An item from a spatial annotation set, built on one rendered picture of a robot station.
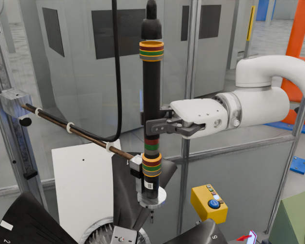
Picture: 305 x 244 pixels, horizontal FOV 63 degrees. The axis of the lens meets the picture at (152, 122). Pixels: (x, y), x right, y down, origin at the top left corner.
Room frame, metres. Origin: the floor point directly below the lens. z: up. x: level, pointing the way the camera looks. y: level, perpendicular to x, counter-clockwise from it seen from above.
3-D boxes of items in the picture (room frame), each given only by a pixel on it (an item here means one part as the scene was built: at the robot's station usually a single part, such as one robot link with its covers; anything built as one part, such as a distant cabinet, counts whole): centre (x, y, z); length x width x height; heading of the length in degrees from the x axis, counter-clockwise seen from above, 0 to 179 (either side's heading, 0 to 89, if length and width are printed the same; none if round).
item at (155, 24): (0.45, 0.00, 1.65); 0.04 x 0.04 x 0.46
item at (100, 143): (0.64, 0.24, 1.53); 0.54 x 0.01 x 0.01; 52
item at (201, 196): (0.84, -0.26, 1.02); 0.16 x 0.10 x 0.11; 17
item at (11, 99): (0.84, 0.50, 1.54); 0.10 x 0.07 x 0.08; 52
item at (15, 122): (0.87, 0.54, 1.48); 0.05 x 0.03 x 0.62; 142
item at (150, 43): (0.45, 0.00, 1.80); 0.04 x 0.04 x 0.03
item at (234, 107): (0.51, -0.16, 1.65); 0.09 x 0.03 x 0.08; 18
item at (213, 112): (0.49, -0.10, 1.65); 0.11 x 0.10 x 0.07; 108
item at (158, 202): (0.46, 0.01, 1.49); 0.09 x 0.07 x 0.10; 52
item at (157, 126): (0.43, -0.02, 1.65); 0.07 x 0.03 x 0.03; 108
